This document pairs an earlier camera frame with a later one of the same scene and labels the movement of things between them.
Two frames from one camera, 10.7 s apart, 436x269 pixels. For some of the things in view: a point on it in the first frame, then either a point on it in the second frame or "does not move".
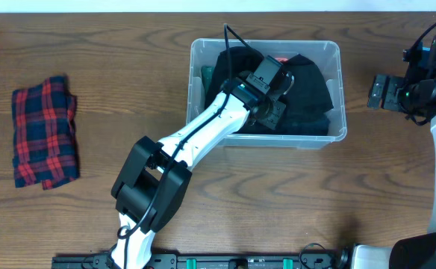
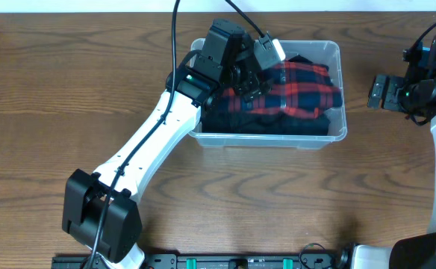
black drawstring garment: [309, 93] -> [217, 119]
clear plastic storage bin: [325, 54] does not move
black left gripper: [274, 122] -> [251, 88]
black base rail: [212, 260] does not move
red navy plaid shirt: [45, 134] -> [299, 90]
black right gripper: [396, 85] does not move
